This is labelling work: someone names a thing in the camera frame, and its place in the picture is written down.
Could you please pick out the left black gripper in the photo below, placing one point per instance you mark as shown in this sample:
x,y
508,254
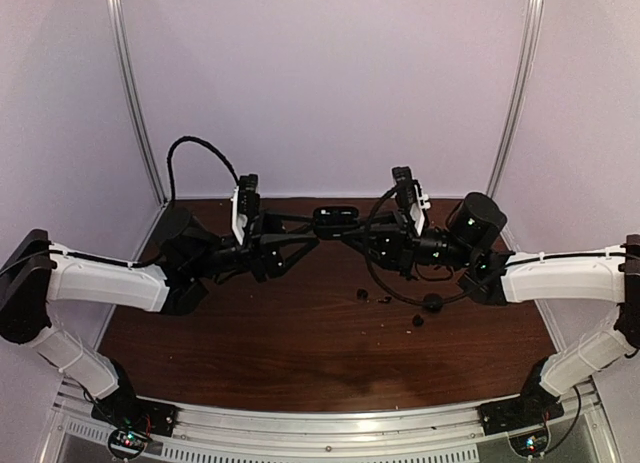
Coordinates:
x,y
260,248

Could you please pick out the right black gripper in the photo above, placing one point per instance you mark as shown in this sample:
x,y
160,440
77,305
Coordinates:
x,y
397,241

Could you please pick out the black earbud charging case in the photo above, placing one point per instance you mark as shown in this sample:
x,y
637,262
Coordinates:
x,y
332,222

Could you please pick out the black earbud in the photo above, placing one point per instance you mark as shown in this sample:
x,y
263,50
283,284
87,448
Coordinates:
x,y
417,321
362,294

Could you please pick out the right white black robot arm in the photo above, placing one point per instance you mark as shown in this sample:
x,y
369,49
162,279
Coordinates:
x,y
495,278

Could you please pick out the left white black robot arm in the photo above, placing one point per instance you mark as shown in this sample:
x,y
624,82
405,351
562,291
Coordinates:
x,y
40,271

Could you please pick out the round black disc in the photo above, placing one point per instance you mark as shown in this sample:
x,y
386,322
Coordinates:
x,y
432,303

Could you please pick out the left circuit board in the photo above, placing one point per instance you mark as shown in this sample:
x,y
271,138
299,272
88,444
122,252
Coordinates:
x,y
126,444

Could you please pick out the circuit board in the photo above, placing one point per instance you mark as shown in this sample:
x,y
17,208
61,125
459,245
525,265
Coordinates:
x,y
530,444
126,444

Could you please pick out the right circuit board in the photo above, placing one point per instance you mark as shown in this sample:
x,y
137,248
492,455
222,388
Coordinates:
x,y
530,444

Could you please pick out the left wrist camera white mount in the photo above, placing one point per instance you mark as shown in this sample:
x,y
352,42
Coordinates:
x,y
245,205

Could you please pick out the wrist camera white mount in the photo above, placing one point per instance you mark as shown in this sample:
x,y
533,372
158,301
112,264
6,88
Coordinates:
x,y
410,199
245,205

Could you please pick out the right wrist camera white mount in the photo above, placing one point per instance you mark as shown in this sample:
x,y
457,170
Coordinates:
x,y
410,199

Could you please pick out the aluminium front rail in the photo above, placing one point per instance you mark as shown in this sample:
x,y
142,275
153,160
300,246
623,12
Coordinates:
x,y
449,433

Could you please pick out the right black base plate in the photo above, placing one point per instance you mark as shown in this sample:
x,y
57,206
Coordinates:
x,y
516,413

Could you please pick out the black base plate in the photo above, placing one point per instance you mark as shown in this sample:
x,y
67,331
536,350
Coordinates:
x,y
516,413
147,417

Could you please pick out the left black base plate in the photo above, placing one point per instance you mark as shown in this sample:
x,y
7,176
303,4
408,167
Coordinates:
x,y
147,417

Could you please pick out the right aluminium frame post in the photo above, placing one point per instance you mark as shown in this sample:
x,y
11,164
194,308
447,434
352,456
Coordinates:
x,y
534,12

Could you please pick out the aluminium frame post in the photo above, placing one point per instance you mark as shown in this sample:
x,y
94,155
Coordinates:
x,y
117,19
534,12

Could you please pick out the left aluminium frame post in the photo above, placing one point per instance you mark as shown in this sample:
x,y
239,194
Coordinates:
x,y
117,19

